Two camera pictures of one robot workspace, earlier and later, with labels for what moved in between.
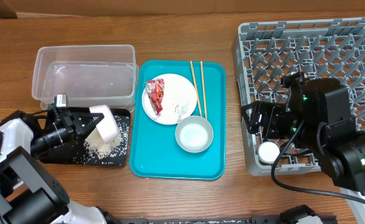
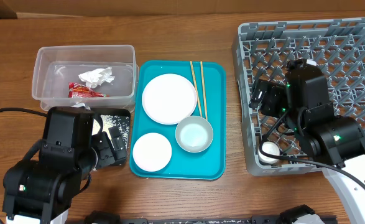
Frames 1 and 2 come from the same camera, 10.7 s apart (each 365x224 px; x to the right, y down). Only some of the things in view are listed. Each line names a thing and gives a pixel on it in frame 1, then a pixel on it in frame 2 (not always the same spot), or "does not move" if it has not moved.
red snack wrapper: x=155 y=91 → x=77 y=90
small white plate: x=107 y=127 → x=152 y=152
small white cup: x=268 y=152 does not move
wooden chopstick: x=203 y=90 does not move
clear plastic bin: x=104 y=76 does not move
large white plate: x=180 y=100 does not move
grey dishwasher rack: x=349 y=50 does not move
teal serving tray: x=154 y=150 does not move
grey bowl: x=194 y=134 does not move
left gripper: x=76 y=124 → x=109 y=155
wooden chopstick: x=196 y=89 does not move
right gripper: x=274 y=112 → x=273 y=93
